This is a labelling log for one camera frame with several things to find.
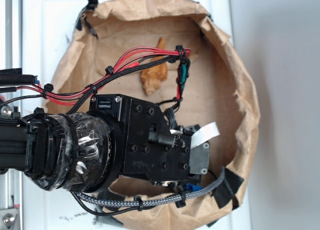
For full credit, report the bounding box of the gray braided cable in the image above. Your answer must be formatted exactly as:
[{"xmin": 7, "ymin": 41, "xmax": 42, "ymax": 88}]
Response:
[{"xmin": 71, "ymin": 166, "xmax": 226, "ymax": 215}]

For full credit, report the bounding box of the red and black wire bundle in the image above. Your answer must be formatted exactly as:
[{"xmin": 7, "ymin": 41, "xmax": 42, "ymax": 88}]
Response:
[{"xmin": 0, "ymin": 45, "xmax": 192, "ymax": 116}]

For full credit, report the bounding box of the aluminium extrusion rail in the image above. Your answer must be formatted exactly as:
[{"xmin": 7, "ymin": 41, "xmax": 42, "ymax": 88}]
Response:
[{"xmin": 0, "ymin": 0, "xmax": 25, "ymax": 230}]

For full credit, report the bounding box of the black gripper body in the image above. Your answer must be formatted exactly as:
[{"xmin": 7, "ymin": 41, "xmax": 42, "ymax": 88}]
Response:
[{"xmin": 89, "ymin": 94, "xmax": 203, "ymax": 186}]

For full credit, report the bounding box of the orange conch seashell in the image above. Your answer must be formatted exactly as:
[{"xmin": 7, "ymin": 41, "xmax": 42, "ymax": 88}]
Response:
[{"xmin": 139, "ymin": 36, "xmax": 168, "ymax": 96}]

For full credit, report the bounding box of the white ribbon cable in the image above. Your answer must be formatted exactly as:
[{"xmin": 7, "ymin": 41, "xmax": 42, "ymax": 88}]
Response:
[{"xmin": 169, "ymin": 121, "xmax": 221, "ymax": 150}]

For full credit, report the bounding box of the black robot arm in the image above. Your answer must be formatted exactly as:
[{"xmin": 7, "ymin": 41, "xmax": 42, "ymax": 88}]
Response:
[{"xmin": 0, "ymin": 94, "xmax": 210, "ymax": 193}]

